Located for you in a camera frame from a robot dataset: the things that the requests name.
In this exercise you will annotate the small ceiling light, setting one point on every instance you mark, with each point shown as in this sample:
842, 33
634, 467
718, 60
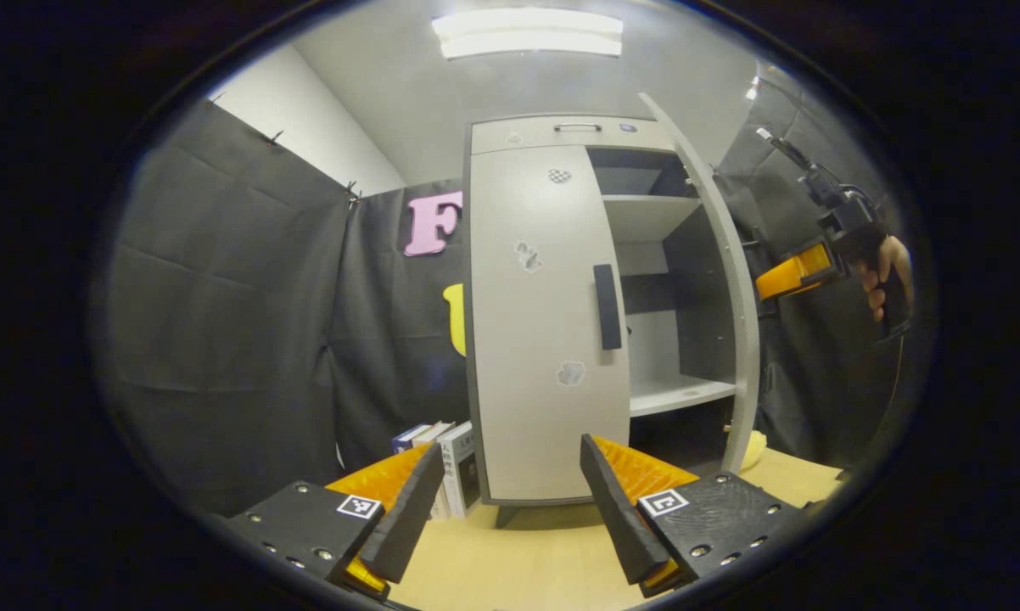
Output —
753, 87

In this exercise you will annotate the pale yellow object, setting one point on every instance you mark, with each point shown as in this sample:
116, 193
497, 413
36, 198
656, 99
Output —
756, 450

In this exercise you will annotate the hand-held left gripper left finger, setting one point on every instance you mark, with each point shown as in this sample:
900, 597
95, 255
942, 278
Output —
408, 518

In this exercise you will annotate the blue and white book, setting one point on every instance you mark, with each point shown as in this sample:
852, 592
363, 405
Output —
408, 437

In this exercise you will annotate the white cabinet shelf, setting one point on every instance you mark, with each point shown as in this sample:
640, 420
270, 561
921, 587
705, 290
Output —
671, 395
637, 216

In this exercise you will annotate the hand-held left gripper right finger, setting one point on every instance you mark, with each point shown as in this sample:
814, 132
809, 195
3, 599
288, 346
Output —
620, 518

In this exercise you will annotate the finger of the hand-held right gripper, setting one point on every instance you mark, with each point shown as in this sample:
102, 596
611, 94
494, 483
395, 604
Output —
794, 271

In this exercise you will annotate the black backdrop cloth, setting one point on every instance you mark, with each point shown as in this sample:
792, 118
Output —
221, 339

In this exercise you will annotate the grey double-door shoe cabinet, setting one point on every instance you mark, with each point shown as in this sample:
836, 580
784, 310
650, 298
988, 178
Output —
688, 280

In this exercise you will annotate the white box with dark print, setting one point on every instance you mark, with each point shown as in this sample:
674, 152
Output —
459, 475

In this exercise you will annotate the grey shoe cabinet door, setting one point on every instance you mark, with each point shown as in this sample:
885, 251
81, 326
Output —
535, 339
743, 339

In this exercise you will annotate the long ceiling light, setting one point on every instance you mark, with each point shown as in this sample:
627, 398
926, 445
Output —
527, 34

